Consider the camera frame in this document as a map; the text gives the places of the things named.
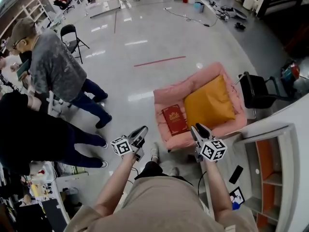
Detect person's right forearm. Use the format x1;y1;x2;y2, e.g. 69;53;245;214
205;160;234;223

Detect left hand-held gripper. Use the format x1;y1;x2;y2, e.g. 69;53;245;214
110;126;149;163

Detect person's left forearm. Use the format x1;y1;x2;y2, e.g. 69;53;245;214
93;152;140;218

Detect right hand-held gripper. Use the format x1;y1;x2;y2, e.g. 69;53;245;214
190;122;228;163

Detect pink armchair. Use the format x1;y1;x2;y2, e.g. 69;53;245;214
153;61;248;152

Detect person's left shoe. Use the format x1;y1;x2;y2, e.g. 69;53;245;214
150;142;160;163

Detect printed marker card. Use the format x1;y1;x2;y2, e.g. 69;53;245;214
228;186;246;211

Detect white orange shelf unit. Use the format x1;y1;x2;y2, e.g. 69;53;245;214
233;123;302;232

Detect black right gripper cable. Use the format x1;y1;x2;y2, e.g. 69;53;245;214
197;170;208;198

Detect orange cushion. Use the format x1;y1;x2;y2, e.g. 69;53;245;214
183;75;236;130

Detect black floor cable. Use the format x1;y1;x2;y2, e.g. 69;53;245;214
164;7;219;28

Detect person's beige shirt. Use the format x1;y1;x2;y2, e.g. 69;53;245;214
64;175;260;232

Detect red and teal bag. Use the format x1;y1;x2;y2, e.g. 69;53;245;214
281;60;301;84

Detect black chair with red cloth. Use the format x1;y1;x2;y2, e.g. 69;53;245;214
53;0;75;14

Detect person's black shorts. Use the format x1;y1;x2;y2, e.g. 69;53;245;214
134;160;194;187

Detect black office chair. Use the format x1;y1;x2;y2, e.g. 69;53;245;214
238;71;296;119

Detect black folding chair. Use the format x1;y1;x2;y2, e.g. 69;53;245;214
59;24;90;64

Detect cluttered white table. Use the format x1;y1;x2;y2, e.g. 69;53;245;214
21;160;70;227

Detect black phone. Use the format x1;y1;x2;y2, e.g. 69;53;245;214
228;165;244;185

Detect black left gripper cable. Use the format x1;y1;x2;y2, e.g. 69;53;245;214
130;167;140;186

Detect white shelving rack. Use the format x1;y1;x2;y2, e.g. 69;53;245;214
21;0;53;30

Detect green book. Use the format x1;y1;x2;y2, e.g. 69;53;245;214
16;58;31;78

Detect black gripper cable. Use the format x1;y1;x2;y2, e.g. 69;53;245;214
130;167;140;186
197;170;208;198

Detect red book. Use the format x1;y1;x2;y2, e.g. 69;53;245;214
161;104;190;137

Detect white stool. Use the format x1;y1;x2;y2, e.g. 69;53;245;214
45;90;73;118

